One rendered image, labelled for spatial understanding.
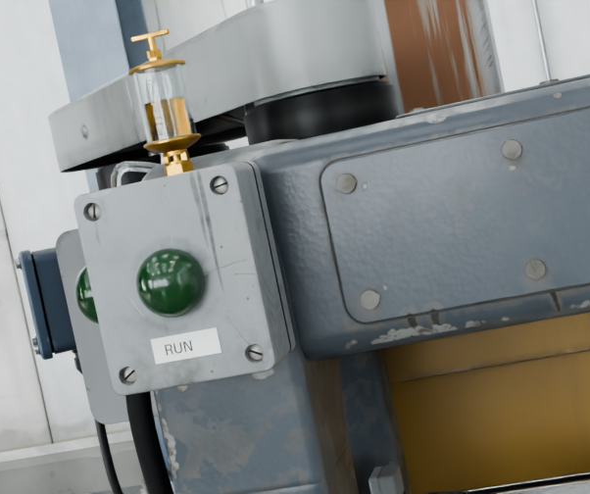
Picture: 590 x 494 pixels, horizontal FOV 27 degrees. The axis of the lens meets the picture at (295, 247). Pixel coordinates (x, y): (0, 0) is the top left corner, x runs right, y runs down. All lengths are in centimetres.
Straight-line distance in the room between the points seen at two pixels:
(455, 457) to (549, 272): 34
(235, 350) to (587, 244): 16
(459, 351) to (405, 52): 33
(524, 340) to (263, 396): 27
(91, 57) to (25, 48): 69
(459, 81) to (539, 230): 51
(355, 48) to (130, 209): 21
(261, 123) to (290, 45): 5
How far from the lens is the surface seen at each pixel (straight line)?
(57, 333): 104
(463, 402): 87
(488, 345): 81
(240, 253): 52
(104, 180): 106
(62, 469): 637
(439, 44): 105
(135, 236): 53
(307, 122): 68
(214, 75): 74
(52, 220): 621
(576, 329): 80
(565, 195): 55
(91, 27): 565
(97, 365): 102
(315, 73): 68
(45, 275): 103
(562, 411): 87
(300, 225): 57
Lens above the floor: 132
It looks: 3 degrees down
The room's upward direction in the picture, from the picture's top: 12 degrees counter-clockwise
